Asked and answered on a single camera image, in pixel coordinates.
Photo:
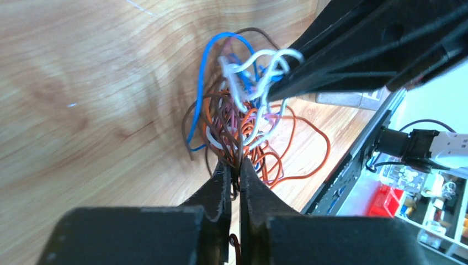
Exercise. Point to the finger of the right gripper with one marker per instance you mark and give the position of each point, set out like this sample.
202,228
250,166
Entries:
339,17
388,56

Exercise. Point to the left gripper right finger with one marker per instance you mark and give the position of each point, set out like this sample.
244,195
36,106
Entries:
272,232

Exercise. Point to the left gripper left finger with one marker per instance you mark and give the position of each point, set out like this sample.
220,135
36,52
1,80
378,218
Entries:
195,232

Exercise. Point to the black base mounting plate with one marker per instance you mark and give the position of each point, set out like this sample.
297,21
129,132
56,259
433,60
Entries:
332,194

